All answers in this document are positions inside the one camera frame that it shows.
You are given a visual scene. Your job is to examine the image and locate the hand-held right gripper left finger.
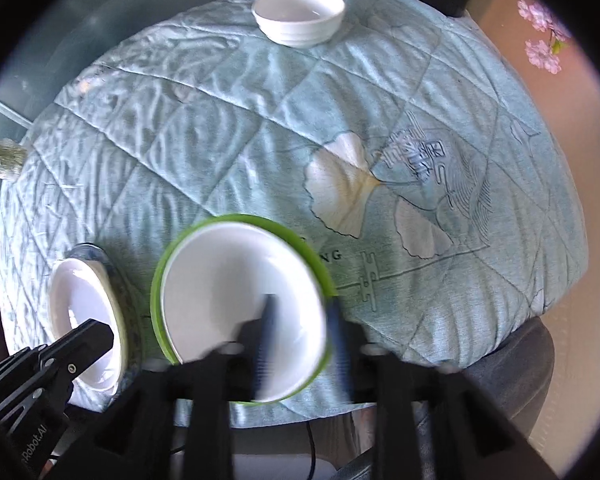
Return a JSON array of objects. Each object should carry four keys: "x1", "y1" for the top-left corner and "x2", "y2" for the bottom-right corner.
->
[{"x1": 45, "y1": 294, "x2": 281, "y2": 480}]

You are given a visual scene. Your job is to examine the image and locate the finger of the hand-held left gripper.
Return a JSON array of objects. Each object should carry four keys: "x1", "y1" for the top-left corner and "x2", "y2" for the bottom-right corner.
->
[
  {"x1": 0, "y1": 320, "x2": 115, "y2": 431},
  {"x1": 0, "y1": 346, "x2": 48, "y2": 396}
]

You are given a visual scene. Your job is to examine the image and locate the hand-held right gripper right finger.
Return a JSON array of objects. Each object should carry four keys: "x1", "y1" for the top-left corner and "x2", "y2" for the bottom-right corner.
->
[{"x1": 325, "y1": 297, "x2": 561, "y2": 480}]

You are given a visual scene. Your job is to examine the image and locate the white oval plate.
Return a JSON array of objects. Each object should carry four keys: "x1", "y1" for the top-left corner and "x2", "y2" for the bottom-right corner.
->
[{"x1": 47, "y1": 259, "x2": 123, "y2": 392}]

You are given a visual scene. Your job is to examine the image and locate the blue patterned plate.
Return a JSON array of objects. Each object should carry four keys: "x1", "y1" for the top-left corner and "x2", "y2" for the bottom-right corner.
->
[{"x1": 72, "y1": 242, "x2": 146, "y2": 397}]

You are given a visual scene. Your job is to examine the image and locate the smooth white bowl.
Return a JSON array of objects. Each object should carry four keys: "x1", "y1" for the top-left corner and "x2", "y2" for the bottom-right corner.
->
[{"x1": 161, "y1": 224, "x2": 329, "y2": 401}]

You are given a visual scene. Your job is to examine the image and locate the green bowl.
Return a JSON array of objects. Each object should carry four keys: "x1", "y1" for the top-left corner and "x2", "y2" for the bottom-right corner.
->
[{"x1": 150, "y1": 214, "x2": 338, "y2": 403}]

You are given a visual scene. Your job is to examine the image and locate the light blue quilted blanket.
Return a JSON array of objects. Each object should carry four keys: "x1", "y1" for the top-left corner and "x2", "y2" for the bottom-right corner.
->
[{"x1": 0, "y1": 0, "x2": 588, "y2": 428}]

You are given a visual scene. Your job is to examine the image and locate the glass vase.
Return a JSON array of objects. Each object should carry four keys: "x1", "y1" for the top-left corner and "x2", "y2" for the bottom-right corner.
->
[{"x1": 0, "y1": 137, "x2": 27, "y2": 181}]

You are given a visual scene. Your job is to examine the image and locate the ribbed white bowl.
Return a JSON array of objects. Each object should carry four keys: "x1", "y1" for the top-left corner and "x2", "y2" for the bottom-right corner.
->
[{"x1": 252, "y1": 0, "x2": 346, "y2": 49}]

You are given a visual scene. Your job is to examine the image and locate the pink blossom branch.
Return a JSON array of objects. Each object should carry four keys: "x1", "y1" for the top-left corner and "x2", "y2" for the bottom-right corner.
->
[{"x1": 517, "y1": 0, "x2": 573, "y2": 75}]

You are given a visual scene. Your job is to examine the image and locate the black cable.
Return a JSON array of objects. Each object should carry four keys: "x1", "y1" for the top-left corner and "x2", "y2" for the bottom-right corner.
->
[{"x1": 306, "y1": 420, "x2": 318, "y2": 480}]

